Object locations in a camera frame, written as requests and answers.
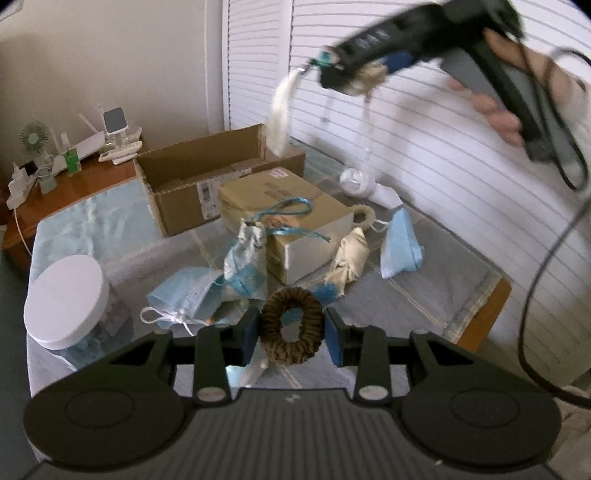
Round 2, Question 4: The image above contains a blue face mask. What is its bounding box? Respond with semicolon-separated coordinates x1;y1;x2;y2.
370;207;424;279
139;267;223;336

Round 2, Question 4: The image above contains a brown braided scrunchie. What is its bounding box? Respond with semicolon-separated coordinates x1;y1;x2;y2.
257;287;325;365

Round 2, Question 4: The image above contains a silver blue sachet pouch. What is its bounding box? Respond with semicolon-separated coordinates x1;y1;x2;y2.
219;197;331;301

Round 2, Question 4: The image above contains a beige sachet pouch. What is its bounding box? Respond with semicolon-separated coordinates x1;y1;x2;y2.
311;227;370;305

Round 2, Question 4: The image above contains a cream fluffy scrunchie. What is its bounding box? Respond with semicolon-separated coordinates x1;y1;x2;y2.
349;204;376;232

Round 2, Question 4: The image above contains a white sachet with tassel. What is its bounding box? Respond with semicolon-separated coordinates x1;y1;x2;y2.
268;50;389;160

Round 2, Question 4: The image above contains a person's right hand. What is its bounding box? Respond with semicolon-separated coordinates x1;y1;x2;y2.
441;29;589;163

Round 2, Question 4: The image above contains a closed tan cardboard box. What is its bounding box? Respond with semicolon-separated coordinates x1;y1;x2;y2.
217;167;353;285

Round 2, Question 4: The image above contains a jar with white lid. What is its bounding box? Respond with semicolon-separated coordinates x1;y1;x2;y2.
24;255;133;370

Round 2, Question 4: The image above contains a light blue towel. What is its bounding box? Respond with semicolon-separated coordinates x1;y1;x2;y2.
29;179;163;282

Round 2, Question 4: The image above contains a white handheld fan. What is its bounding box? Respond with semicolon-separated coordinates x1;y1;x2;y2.
339;168;403;210

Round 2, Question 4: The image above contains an open cardboard box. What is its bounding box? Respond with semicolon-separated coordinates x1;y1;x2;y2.
134;124;305;237

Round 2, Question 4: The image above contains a white remote control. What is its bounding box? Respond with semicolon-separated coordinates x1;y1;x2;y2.
98;141;143;165

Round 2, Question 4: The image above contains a wooden nightstand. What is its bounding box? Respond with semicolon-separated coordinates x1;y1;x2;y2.
2;154;135;277

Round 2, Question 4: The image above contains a green small bottle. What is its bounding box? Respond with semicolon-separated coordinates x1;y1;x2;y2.
63;148;82;176

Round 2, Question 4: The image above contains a white wifi router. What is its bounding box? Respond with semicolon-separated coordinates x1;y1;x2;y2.
49;103;106;176

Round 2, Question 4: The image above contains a small screen on stand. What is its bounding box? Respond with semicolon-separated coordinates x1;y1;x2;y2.
102;107;128;148

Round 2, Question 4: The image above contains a white power strip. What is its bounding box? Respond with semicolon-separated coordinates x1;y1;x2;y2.
6;164;36;210

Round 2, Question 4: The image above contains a green desk fan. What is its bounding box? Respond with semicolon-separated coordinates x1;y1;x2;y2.
19;120;57;195

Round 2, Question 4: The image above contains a black cable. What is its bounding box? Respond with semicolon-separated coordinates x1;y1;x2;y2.
517;36;591;408

